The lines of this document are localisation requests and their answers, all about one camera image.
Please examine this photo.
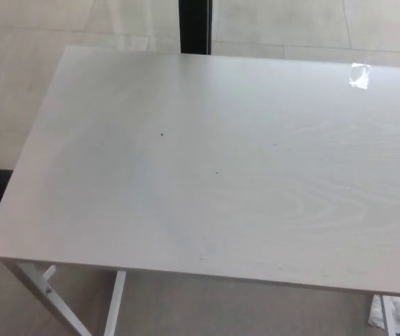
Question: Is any black vertical pillar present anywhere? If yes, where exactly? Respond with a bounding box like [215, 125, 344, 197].
[178, 0, 214, 55]

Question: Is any white metal table leg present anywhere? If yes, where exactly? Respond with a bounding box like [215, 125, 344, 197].
[378, 295, 396, 336]

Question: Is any white metal table leg frame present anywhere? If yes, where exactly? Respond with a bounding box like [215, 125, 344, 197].
[5, 260, 127, 336]

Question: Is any clear tape piece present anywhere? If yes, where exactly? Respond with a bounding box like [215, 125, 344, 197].
[348, 62, 372, 89]

